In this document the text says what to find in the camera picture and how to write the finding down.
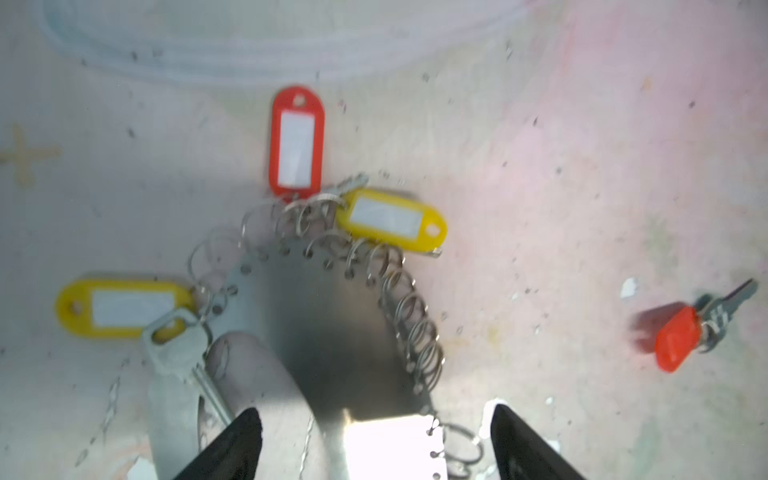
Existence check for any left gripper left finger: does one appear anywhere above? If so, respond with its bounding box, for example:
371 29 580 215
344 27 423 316
175 407 263 480

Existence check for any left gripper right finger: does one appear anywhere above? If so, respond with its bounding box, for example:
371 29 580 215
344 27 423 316
490 404 585 480

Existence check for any metal key organizer plate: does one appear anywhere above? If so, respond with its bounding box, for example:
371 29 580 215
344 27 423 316
187 173 485 480

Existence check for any red-capped key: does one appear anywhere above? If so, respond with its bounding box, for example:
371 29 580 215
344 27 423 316
654 279 759 373

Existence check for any silver key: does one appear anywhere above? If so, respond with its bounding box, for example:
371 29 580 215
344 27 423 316
141 307 235 425

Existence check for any yellow key tag left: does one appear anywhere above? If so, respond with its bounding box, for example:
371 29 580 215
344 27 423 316
54 278 196 339

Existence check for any red key tag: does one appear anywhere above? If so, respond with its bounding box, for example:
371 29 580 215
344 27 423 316
268 85 325 198

